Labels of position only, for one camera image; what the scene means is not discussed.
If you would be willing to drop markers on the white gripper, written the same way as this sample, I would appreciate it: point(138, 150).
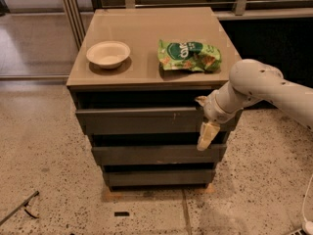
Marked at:
point(211, 109)

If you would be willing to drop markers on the grey metal rod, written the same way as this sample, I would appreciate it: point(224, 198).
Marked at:
point(23, 205)

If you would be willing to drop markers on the wooden pallet under cabinet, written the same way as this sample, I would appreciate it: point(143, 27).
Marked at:
point(138, 193)

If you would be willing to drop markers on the green chip bag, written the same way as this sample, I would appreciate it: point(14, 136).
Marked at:
point(188, 56)

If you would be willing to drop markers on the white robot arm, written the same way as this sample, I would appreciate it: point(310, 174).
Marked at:
point(249, 83)

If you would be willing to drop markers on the grey top drawer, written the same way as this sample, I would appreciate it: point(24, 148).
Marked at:
point(140, 120)

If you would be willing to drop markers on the grey bottom drawer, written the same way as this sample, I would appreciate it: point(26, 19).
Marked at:
point(155, 178)

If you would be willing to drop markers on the grey middle drawer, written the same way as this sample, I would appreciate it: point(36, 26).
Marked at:
point(157, 155)

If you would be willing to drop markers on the grey drawer cabinet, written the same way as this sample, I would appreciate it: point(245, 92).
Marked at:
point(139, 82)

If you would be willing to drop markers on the grey drawer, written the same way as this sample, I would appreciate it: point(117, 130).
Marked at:
point(140, 120)
point(157, 155)
point(155, 178)

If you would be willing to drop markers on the white paper bowl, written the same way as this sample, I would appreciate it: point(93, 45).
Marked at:
point(108, 55)

